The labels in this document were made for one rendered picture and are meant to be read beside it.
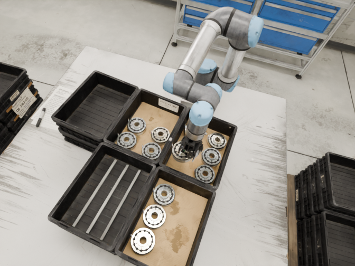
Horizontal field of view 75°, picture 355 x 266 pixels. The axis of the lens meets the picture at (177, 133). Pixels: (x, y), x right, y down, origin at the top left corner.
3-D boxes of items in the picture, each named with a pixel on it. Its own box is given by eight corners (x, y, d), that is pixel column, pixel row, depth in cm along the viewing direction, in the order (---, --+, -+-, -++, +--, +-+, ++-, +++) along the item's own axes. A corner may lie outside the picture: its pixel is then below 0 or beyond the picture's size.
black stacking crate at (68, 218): (105, 152, 122) (101, 141, 113) (156, 174, 119) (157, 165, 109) (55, 225, 101) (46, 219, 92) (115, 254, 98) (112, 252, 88)
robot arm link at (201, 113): (218, 103, 78) (209, 122, 73) (211, 122, 87) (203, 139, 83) (197, 94, 79) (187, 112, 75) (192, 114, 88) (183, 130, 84)
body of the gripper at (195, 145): (177, 153, 97) (180, 139, 87) (185, 138, 102) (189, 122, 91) (193, 161, 96) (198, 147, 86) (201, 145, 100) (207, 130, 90)
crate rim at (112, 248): (102, 143, 114) (101, 140, 112) (157, 167, 111) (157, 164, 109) (47, 220, 93) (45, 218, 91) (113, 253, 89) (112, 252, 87)
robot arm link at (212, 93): (198, 75, 87) (187, 94, 81) (226, 86, 85) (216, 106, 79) (195, 89, 93) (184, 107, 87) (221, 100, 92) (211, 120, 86)
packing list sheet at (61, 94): (56, 85, 157) (56, 84, 156) (89, 93, 156) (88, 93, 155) (27, 122, 139) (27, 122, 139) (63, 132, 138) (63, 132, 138)
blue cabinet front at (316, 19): (247, 39, 275) (268, -11, 228) (307, 54, 272) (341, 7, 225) (247, 40, 273) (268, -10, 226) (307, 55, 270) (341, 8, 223)
